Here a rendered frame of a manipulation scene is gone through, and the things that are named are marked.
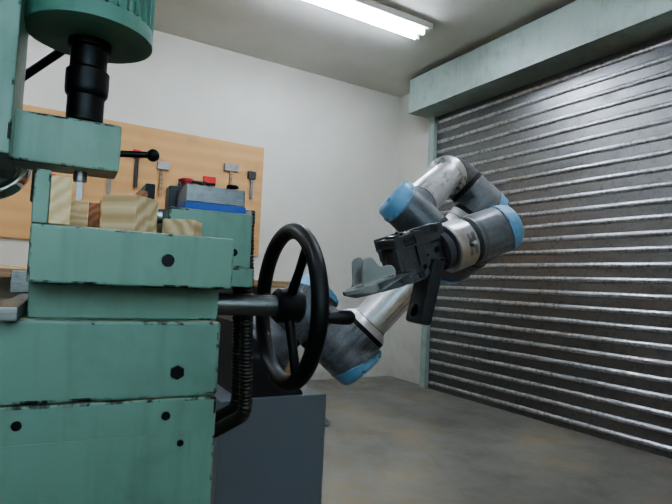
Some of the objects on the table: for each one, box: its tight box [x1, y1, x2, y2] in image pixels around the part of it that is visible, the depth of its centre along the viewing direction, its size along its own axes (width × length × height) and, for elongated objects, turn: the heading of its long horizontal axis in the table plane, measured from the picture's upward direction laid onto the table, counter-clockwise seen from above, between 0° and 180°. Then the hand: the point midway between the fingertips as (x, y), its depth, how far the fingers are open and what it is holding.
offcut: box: [101, 195, 158, 232], centre depth 62 cm, size 4×4×4 cm
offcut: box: [162, 219, 202, 236], centre depth 76 cm, size 4×5×3 cm
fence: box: [31, 169, 52, 224], centre depth 81 cm, size 60×2×6 cm
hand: (351, 296), depth 86 cm, fingers closed
